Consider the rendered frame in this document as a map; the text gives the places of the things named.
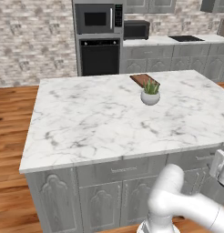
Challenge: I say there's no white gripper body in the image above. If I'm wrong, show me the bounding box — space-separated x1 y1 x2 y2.
209 148 224 179

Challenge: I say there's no narrow grey island drawer front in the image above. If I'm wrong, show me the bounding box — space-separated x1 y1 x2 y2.
166 147 223 171

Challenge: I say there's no brown wooden cutting board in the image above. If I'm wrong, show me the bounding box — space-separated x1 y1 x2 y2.
129 73 161 90

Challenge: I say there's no wide grey island drawer front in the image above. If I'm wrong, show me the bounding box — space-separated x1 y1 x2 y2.
76 155 168 187

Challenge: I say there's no grey island cupboard door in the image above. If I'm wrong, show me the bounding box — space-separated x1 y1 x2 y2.
199 176 224 206
179 167 210 197
78 180 124 233
120 175 159 227

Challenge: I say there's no green plant in white pot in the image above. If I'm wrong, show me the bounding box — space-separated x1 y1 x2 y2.
139 77 161 106

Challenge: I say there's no grey base cupboard run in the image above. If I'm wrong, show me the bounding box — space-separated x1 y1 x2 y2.
119 42 224 84

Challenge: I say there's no black hob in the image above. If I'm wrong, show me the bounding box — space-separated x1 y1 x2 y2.
168 35 206 43

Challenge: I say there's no brown wooden block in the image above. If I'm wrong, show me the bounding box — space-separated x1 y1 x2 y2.
216 18 224 38

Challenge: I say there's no black countertop toaster oven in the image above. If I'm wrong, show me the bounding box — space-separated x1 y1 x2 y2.
123 19 151 41

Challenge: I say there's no grey range hood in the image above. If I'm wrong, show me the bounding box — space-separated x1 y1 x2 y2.
199 0 224 14

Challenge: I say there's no built-in black oven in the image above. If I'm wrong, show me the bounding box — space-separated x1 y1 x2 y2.
78 37 122 77

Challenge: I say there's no grey island end panel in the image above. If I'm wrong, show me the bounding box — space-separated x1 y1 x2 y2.
25 167 84 233

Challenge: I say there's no built-in grey microwave oven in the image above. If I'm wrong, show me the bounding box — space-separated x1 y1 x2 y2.
74 3 124 35

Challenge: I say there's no narrow drawer silver handle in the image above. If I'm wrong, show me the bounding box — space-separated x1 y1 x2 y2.
195 154 216 162

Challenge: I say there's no wide drawer silver handle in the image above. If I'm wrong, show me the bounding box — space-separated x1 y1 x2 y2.
110 166 138 175

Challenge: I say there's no grey wall cupboard run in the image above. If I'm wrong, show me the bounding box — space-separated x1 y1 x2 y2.
122 0 178 15

